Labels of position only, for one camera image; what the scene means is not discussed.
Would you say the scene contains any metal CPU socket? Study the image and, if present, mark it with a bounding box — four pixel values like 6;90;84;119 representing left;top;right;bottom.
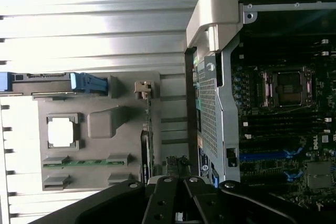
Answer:
258;67;315;110

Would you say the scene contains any black and silver PC case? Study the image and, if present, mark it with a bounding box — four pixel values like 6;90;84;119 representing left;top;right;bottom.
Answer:
185;0;336;224

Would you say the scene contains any blue expansion slot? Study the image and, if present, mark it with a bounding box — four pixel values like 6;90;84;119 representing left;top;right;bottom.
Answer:
238;148;303;161

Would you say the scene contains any green RAM stick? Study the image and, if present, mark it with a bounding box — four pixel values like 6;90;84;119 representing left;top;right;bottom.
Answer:
43;158;129;168

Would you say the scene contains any hard disk with blue carrier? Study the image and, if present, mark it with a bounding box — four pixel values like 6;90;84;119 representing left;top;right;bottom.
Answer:
0;71;110;96

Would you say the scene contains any grey chipset heatsink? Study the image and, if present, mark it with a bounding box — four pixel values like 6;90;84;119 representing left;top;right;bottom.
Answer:
306;162;333;191

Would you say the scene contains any grey plastic parts rack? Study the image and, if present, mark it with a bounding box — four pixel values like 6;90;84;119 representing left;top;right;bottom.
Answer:
33;75;188;192

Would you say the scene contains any silver CPU chip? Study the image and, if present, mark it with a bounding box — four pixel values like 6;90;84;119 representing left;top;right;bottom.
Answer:
48;118;75;148

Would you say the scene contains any blue case latch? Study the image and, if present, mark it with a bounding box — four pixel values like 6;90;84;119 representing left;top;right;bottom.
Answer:
211;168;220;188

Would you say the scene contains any green motherboard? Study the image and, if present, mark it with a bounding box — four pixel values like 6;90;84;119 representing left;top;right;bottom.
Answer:
230;24;336;216

